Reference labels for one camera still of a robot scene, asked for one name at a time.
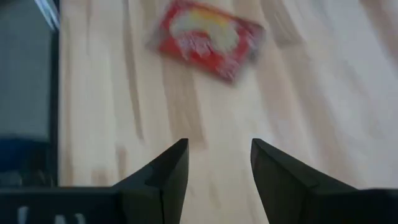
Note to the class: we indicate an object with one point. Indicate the red snack packet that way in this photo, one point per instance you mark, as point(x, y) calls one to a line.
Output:
point(205, 37)

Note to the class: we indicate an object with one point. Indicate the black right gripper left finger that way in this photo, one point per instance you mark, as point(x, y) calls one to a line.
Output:
point(155, 193)

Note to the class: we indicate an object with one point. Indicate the silver metal bracket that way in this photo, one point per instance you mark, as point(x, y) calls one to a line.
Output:
point(48, 12)

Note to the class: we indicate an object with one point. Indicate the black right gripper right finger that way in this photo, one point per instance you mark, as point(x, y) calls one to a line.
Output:
point(295, 193)

